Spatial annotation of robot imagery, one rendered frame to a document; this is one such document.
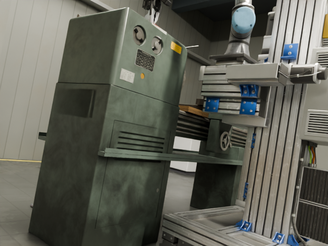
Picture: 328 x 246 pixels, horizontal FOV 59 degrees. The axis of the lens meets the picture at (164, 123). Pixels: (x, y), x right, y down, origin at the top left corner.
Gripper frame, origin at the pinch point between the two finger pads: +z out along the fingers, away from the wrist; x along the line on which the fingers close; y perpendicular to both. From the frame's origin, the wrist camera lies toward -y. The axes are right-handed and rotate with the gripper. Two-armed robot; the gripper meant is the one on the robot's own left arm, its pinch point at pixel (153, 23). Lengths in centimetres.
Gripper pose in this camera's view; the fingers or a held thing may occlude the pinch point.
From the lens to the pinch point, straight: 171.6
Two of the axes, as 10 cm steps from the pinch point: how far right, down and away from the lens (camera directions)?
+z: -1.7, 9.8, -0.4
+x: -6.0, -1.4, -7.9
